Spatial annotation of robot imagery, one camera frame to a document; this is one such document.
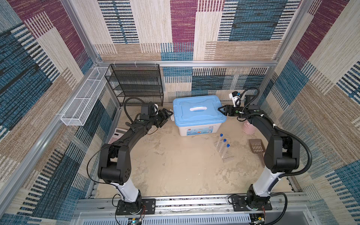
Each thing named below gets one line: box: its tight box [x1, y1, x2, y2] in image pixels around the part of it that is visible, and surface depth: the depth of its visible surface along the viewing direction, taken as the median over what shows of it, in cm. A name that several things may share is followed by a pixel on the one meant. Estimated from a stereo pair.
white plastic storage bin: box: [177, 122, 222, 137], surface depth 98 cm
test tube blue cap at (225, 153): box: [221, 143, 231, 161], surface depth 87 cm
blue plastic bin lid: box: [172, 95, 227, 127], surface depth 94 cm
